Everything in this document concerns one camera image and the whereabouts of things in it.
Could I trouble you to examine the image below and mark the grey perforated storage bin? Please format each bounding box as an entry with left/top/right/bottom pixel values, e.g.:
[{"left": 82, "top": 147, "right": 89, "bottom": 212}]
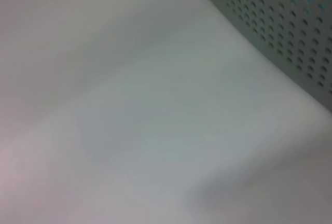
[{"left": 191, "top": 0, "right": 332, "bottom": 113}]

